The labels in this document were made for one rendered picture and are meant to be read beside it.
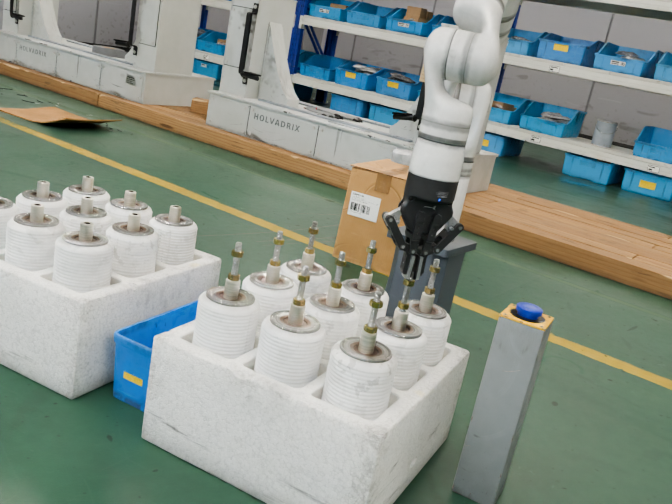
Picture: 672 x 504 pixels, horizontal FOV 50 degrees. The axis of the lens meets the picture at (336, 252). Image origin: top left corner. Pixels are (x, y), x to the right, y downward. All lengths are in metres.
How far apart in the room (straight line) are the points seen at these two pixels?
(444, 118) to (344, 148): 2.40
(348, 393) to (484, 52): 0.50
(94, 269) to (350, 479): 0.56
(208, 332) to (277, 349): 0.12
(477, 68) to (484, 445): 0.57
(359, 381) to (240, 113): 2.93
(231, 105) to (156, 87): 0.70
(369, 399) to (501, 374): 0.23
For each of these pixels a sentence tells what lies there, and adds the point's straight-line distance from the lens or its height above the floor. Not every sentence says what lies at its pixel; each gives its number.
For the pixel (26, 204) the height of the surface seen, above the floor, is 0.24.
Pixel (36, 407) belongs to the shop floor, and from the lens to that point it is 1.29.
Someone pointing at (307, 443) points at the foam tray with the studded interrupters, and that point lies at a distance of 1.03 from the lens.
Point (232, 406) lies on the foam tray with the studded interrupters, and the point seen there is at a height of 0.13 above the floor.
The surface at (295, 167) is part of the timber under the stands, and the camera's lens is 3.49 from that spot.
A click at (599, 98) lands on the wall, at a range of 9.52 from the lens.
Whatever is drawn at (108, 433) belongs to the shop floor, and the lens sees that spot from 1.23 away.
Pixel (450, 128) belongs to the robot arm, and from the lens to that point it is 1.02.
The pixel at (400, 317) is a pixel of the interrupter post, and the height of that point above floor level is 0.27.
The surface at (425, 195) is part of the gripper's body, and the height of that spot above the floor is 0.47.
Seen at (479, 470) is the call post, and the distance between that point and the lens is 1.21.
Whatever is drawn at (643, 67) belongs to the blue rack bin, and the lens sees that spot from 5.64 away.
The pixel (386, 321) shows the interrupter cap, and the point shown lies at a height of 0.25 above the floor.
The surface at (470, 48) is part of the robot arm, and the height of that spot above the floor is 0.68.
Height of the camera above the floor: 0.66
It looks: 16 degrees down
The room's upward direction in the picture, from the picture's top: 11 degrees clockwise
